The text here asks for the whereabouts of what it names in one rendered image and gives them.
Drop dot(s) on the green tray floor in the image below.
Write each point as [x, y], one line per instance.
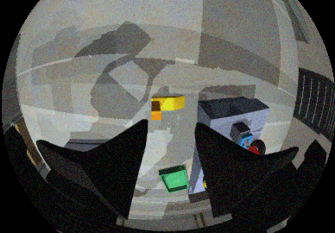
[175, 179]

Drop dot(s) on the red-headed metal pin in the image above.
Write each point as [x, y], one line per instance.
[252, 149]

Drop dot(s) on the yellow wheel chock with orange handle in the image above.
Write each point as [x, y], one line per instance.
[165, 103]

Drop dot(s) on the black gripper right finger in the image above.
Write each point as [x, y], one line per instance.
[231, 172]

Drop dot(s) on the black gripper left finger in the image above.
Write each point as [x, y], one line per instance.
[110, 170]

